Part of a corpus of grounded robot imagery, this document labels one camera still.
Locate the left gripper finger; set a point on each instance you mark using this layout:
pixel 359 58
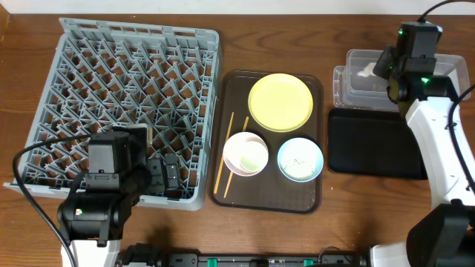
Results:
pixel 172 176
pixel 157 185

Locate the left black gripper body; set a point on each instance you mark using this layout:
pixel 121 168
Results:
pixel 163 174

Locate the white napkin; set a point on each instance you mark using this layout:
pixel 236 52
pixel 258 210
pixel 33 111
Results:
pixel 367 71

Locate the pink white bowl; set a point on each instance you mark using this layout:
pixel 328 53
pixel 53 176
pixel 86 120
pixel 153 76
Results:
pixel 233 149

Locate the light blue bowl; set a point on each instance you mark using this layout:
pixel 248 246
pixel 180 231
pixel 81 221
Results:
pixel 300 159

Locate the small white green cup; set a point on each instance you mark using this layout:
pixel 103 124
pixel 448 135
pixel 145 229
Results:
pixel 254 156

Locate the rice grains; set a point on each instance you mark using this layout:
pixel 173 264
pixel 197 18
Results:
pixel 298 169

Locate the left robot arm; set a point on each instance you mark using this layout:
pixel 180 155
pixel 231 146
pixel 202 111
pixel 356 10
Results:
pixel 93 216

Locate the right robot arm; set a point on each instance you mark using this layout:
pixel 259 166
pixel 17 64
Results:
pixel 429 103

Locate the grey plastic dishwasher rack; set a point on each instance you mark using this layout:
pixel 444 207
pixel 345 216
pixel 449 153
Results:
pixel 107 74

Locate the black waste tray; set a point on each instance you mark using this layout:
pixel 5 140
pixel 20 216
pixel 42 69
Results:
pixel 374 143

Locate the clear plastic bin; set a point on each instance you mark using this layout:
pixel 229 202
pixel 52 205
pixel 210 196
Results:
pixel 355 92

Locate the left wooden chopstick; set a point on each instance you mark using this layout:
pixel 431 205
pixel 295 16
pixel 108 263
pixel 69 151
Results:
pixel 220 169

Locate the dark brown serving tray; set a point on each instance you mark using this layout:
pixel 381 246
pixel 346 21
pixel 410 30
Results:
pixel 269 190

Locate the yellow plate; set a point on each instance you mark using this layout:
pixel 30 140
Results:
pixel 280 102

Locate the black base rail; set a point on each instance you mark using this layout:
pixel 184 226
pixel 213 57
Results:
pixel 259 260

